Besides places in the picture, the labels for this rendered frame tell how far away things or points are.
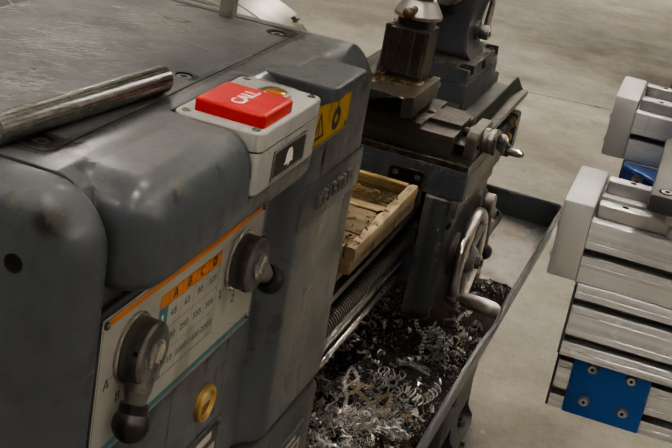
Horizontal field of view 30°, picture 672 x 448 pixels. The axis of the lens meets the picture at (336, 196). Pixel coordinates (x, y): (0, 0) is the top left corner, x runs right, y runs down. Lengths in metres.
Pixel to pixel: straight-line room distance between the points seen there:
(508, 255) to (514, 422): 0.61
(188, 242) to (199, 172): 0.05
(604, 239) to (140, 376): 0.62
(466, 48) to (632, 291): 1.28
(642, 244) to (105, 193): 0.70
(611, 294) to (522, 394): 1.94
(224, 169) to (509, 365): 2.58
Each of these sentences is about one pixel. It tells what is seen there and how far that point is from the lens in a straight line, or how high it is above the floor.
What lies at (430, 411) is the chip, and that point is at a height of 0.54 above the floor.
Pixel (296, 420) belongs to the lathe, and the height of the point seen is 0.83.
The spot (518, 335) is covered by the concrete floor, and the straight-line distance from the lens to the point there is 3.63.
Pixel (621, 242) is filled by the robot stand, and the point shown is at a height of 1.09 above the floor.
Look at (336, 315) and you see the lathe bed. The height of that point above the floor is 0.79.
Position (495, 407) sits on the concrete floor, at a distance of 3.24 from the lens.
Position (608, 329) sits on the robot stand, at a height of 0.98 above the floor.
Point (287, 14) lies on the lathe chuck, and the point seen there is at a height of 1.22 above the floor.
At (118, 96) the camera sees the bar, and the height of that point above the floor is 1.27.
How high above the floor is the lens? 1.57
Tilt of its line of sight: 21 degrees down
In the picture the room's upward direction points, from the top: 11 degrees clockwise
